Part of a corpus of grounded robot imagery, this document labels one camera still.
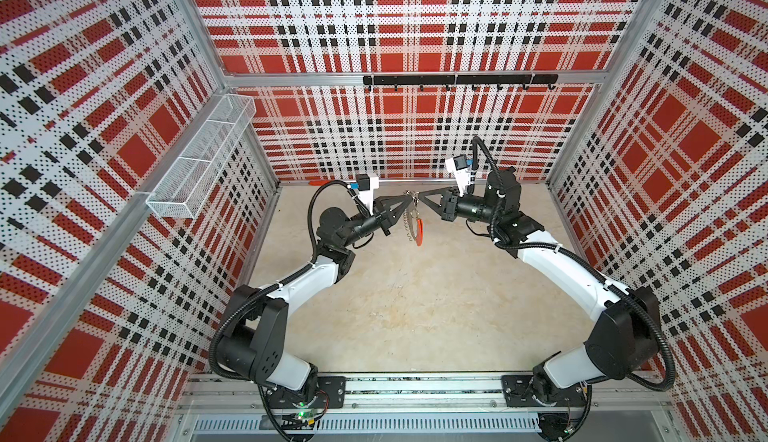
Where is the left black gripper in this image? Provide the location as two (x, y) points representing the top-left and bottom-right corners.
(341, 195), (412, 248)

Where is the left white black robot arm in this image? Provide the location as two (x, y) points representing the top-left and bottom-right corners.
(208, 176), (414, 407)

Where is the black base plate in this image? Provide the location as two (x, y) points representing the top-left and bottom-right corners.
(266, 375), (347, 410)
(501, 373), (586, 409)

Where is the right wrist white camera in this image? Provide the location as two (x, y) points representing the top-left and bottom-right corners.
(445, 155), (475, 196)

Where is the aluminium front rail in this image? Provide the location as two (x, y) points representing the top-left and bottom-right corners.
(168, 372), (689, 441)

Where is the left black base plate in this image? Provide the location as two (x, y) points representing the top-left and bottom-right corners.
(266, 375), (347, 410)

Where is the silver keyring with red handle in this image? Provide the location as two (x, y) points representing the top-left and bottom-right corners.
(405, 190), (424, 247)

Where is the white wire mesh basket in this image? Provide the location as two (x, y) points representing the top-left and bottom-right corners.
(147, 94), (255, 219)

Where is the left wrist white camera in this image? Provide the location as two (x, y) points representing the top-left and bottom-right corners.
(348, 173), (380, 213)

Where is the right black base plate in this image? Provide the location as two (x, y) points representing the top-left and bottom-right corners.
(501, 373), (586, 409)

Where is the black hook rail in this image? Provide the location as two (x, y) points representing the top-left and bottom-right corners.
(362, 73), (559, 88)

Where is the wrist white camera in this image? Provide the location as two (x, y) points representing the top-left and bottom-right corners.
(348, 173), (380, 213)
(445, 155), (475, 196)

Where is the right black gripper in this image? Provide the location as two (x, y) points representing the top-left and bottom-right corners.
(420, 189), (500, 227)

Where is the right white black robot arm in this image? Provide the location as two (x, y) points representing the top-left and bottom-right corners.
(415, 137), (677, 406)

